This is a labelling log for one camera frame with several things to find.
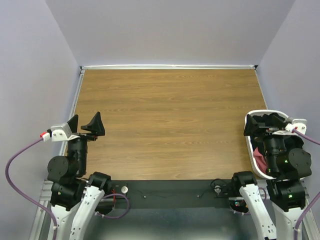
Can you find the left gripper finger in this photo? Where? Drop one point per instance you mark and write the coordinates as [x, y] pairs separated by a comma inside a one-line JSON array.
[[73, 124], [95, 126]]

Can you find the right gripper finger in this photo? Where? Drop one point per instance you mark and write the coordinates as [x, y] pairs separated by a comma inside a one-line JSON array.
[[251, 127], [275, 120]]

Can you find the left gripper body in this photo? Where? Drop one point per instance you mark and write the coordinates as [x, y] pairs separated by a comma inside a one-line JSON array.
[[84, 138]]

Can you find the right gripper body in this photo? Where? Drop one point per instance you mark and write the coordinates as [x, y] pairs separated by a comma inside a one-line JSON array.
[[269, 130]]

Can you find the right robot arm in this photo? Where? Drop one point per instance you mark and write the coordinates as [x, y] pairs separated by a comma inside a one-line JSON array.
[[286, 169]]

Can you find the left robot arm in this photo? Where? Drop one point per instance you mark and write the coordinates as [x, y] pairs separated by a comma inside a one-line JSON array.
[[66, 171]]

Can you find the pink shirt in basket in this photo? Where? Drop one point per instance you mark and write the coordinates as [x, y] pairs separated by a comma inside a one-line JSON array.
[[260, 160]]

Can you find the white laundry basket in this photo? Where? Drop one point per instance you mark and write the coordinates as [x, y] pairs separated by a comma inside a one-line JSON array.
[[261, 112]]

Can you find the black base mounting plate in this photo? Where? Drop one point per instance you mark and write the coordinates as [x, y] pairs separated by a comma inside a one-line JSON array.
[[176, 194]]

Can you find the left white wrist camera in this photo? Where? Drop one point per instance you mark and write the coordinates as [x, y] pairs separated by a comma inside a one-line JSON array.
[[59, 133]]

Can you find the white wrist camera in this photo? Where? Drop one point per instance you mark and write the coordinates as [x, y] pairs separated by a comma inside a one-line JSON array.
[[291, 127], [59, 133]]

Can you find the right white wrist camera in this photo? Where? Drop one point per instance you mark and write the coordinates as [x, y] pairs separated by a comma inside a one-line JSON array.
[[291, 127]]

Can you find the aluminium back table rail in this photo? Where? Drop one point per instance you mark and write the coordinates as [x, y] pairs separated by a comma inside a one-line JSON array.
[[168, 67]]

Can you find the aluminium front frame rail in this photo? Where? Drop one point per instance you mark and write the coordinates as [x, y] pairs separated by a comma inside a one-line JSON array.
[[42, 224]]

